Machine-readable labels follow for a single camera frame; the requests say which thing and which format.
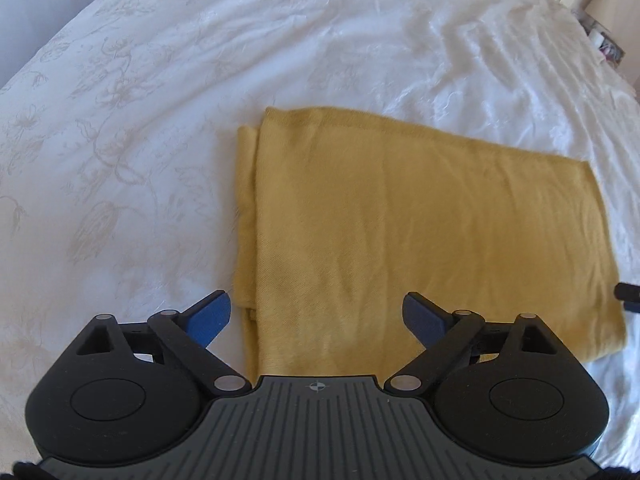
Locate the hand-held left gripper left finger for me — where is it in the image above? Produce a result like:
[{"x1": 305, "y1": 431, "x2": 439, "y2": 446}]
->
[{"x1": 75, "y1": 289, "x2": 252, "y2": 395}]

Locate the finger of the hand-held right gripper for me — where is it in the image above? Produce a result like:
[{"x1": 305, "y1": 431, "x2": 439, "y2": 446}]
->
[{"x1": 615, "y1": 282, "x2": 640, "y2": 313}]

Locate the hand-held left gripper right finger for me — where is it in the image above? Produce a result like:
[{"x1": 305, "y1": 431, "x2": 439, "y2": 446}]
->
[{"x1": 384, "y1": 291, "x2": 557, "y2": 395}]

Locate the yellow knit sweater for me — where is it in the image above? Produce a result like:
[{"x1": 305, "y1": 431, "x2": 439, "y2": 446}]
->
[{"x1": 234, "y1": 106, "x2": 628, "y2": 378}]

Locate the white floral bedspread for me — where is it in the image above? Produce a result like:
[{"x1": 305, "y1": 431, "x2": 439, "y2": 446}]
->
[{"x1": 0, "y1": 0, "x2": 640, "y2": 471}]

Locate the dark picture frame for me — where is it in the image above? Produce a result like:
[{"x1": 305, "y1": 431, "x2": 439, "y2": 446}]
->
[{"x1": 599, "y1": 32, "x2": 627, "y2": 65}]

